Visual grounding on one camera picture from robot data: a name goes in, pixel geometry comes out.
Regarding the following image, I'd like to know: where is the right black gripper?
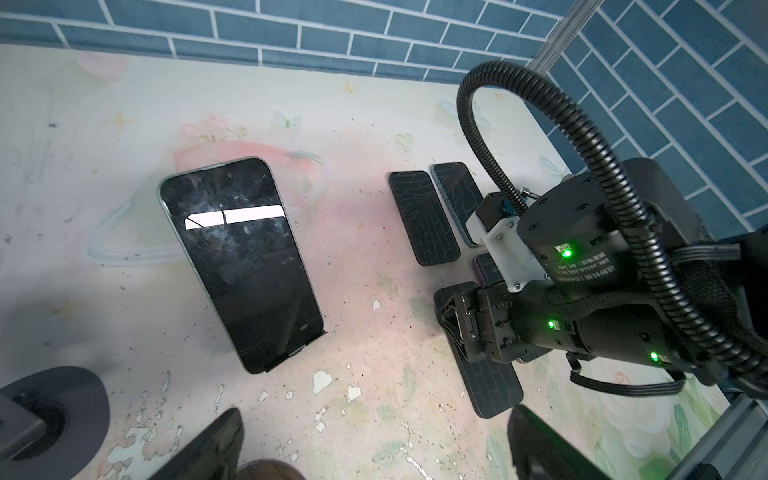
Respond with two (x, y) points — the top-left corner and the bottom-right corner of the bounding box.
(436, 281), (576, 364)

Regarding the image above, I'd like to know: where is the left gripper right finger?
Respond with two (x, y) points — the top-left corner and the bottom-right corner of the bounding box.
(508, 404), (608, 480)

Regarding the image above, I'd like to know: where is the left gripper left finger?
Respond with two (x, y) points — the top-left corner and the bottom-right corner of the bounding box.
(150, 408), (245, 480)

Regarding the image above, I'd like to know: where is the black phone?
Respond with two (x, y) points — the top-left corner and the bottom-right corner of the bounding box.
(159, 157), (325, 374)
(388, 171), (461, 267)
(448, 338), (524, 419)
(431, 162), (483, 248)

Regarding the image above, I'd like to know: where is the purple-grey phone stand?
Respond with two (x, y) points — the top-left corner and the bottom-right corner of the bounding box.
(1, 366), (110, 479)

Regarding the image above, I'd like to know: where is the purple-edged phone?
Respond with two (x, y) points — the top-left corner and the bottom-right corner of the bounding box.
(472, 253), (504, 286)

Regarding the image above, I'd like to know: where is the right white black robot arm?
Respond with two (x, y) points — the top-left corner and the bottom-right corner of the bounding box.
(435, 158), (767, 399)

